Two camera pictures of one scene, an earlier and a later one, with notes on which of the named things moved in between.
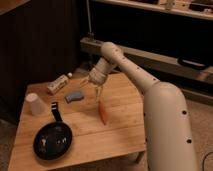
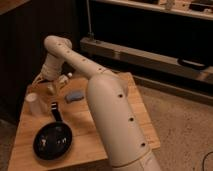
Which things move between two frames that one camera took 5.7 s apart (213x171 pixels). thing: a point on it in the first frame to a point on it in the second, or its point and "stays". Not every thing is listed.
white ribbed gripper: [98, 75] to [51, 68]
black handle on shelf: [192, 64] stays
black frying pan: [53, 139] stays
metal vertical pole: [90, 35] stays
